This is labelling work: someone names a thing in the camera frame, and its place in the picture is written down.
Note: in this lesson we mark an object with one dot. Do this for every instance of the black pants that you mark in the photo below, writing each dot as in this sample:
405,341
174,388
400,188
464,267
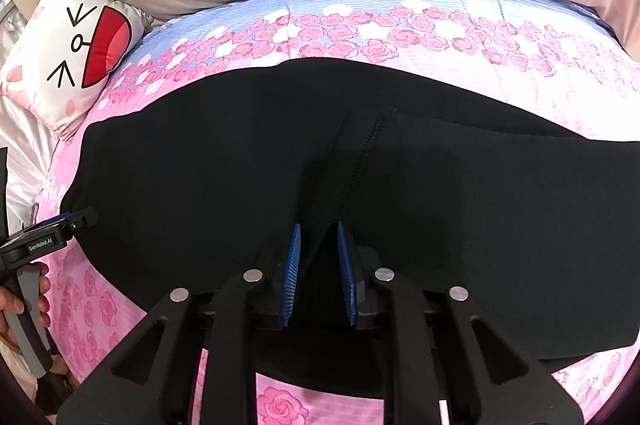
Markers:
539,224

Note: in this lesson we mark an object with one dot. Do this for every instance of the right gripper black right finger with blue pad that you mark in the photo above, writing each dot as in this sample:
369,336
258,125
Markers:
444,359

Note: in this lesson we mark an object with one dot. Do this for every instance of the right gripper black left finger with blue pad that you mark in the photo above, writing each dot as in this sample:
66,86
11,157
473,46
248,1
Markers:
150,376

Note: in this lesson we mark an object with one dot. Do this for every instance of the person's left hand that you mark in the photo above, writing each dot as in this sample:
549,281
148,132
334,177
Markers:
12,304

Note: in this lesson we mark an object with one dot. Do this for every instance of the pink rose bedsheet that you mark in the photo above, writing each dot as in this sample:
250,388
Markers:
551,58

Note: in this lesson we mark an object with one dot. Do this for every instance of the white cartoon face pillow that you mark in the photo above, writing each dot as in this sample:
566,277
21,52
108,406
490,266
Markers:
59,66

